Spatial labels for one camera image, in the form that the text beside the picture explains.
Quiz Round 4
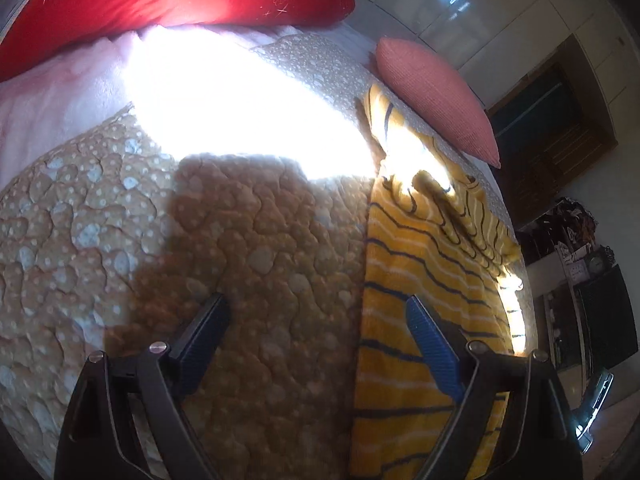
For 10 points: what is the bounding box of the brown wooden door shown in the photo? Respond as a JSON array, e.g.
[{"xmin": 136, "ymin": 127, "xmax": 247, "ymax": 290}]
[{"xmin": 487, "ymin": 36, "xmax": 617, "ymax": 230}]

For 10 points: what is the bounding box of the dark ornate mantel clock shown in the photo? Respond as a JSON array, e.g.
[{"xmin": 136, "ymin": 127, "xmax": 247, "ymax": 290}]
[{"xmin": 585, "ymin": 246, "xmax": 615, "ymax": 278}]

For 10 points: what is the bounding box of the yellow striped knit sweater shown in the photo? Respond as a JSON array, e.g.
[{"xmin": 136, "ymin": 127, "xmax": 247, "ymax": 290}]
[{"xmin": 349, "ymin": 84, "xmax": 521, "ymax": 479}]

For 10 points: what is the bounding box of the beige heart-pattern quilt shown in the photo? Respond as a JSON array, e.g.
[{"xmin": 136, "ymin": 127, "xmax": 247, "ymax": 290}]
[{"xmin": 1, "ymin": 32, "xmax": 513, "ymax": 479}]

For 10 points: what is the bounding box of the white shelf unit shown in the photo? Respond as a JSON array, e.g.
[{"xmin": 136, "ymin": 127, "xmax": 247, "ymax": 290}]
[{"xmin": 516, "ymin": 197, "xmax": 605, "ymax": 376}]

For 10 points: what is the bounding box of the white wardrobe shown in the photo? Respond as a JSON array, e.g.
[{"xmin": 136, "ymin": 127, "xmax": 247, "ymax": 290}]
[{"xmin": 324, "ymin": 0, "xmax": 637, "ymax": 111}]

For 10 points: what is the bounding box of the purple square clock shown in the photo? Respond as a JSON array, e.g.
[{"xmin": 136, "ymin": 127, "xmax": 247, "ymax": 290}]
[{"xmin": 566, "ymin": 259, "xmax": 590, "ymax": 285}]

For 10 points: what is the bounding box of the pink textured pillow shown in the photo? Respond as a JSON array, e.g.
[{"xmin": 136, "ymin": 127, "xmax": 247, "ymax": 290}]
[{"xmin": 375, "ymin": 37, "xmax": 501, "ymax": 169}]

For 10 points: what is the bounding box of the red embroidered long pillow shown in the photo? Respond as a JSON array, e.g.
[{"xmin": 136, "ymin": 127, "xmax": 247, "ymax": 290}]
[{"xmin": 1, "ymin": 0, "xmax": 355, "ymax": 80}]

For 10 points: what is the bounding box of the black television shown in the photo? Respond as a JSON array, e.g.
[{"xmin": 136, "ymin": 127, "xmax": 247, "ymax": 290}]
[{"xmin": 577, "ymin": 266, "xmax": 639, "ymax": 370}]

